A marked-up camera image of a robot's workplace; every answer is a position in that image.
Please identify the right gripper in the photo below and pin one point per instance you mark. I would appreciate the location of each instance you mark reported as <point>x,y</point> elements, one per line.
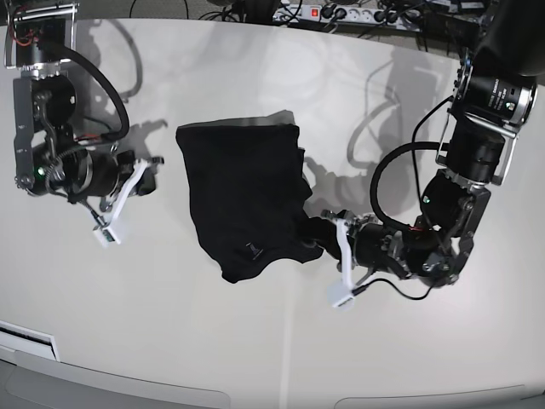
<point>104,175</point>

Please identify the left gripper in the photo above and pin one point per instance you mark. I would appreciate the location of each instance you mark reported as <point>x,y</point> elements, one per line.
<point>372,244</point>

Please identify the black t-shirt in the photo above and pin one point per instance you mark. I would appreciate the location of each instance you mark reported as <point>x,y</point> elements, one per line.
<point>247,194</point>

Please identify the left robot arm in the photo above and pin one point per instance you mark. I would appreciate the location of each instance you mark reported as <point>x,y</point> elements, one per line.
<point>494,93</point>

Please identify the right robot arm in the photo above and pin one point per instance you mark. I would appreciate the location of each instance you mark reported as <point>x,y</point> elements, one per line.
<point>51,158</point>

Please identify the white power strip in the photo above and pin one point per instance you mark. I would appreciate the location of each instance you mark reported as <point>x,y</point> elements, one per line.
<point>346,15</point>

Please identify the black power adapter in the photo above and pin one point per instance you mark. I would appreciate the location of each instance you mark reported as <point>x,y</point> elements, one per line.
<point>446,28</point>

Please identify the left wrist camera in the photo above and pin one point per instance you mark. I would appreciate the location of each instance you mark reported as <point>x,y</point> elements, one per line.
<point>339,296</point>

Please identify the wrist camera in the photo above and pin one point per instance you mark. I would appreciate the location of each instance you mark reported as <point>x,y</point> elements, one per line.
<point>339,296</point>
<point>115,233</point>

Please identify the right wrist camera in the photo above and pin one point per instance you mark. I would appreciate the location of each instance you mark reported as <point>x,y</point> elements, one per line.
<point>115,233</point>

